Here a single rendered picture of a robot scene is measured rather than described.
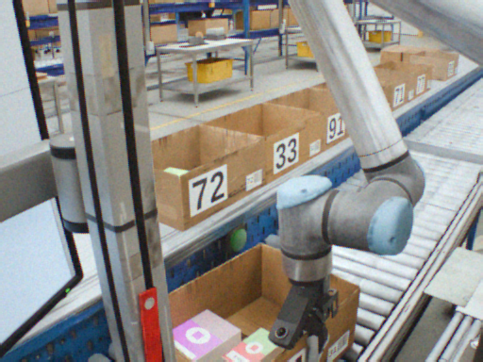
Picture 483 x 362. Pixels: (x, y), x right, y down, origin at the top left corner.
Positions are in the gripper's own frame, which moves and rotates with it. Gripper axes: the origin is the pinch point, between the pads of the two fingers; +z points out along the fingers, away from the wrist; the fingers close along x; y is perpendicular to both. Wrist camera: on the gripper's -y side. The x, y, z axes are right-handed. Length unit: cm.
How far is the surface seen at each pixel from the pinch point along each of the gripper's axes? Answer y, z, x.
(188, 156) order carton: 52, -18, 78
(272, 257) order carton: 21.8, -6.9, 22.6
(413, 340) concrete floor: 114, 84, 13
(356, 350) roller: 18.1, 9.9, -2.4
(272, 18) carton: 694, -61, 478
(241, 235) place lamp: 35, -3, 43
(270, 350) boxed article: 3.3, 4.3, 11.1
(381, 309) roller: 36.4, 10.7, -0.9
